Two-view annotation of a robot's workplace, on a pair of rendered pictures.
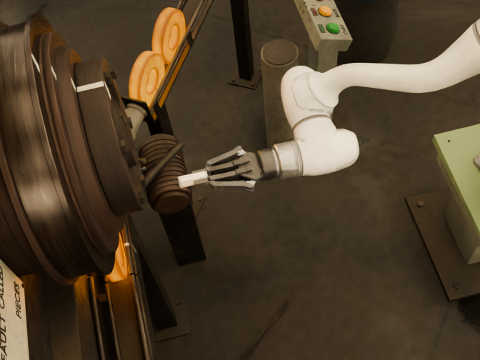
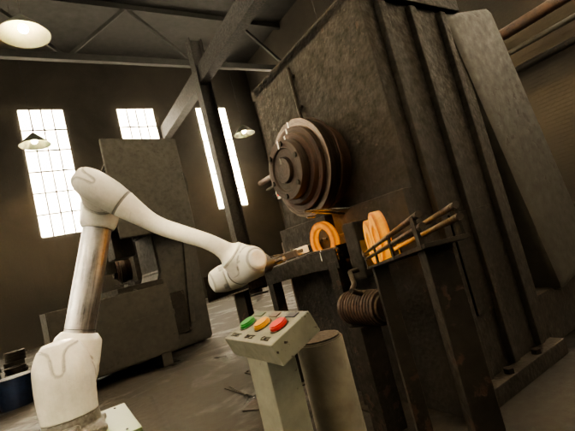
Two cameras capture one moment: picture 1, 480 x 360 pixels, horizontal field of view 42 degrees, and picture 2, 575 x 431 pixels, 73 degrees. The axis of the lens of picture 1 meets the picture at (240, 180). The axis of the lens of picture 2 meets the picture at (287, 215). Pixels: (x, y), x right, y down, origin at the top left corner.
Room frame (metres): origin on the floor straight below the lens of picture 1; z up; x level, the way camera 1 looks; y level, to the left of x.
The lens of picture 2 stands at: (2.29, -0.62, 0.75)
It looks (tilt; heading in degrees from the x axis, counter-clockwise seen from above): 5 degrees up; 154
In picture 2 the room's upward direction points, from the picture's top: 14 degrees counter-clockwise
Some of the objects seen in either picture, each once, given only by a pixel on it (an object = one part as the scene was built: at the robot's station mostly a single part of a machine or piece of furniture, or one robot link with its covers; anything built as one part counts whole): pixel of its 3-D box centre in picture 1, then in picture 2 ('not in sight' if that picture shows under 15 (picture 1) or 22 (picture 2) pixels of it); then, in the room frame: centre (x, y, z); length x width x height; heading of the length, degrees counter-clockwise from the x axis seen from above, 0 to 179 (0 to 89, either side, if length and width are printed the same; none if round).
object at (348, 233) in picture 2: not in sight; (362, 248); (0.91, 0.35, 0.68); 0.11 x 0.08 x 0.24; 97
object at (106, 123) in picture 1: (114, 136); (287, 169); (0.69, 0.21, 1.11); 0.28 x 0.06 x 0.28; 7
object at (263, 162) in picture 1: (256, 166); (269, 262); (0.83, -0.04, 0.72); 0.09 x 0.08 x 0.07; 97
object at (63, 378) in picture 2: not in sight; (64, 377); (0.87, -0.79, 0.54); 0.18 x 0.16 x 0.22; 179
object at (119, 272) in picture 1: (108, 240); (324, 240); (0.67, 0.31, 0.75); 0.18 x 0.03 x 0.18; 8
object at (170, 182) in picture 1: (176, 206); (380, 360); (1.02, 0.22, 0.27); 0.22 x 0.13 x 0.53; 7
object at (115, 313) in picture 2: not in sight; (110, 333); (-1.97, -0.71, 0.39); 1.03 x 0.83 x 0.79; 101
